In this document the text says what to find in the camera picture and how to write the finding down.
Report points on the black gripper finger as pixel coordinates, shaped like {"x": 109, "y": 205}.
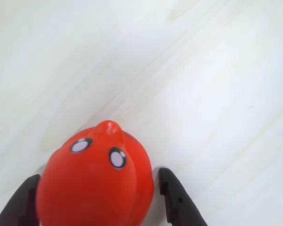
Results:
{"x": 16, "y": 202}
{"x": 181, "y": 200}

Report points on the red rubber duck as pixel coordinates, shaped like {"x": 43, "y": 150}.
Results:
{"x": 94, "y": 179}

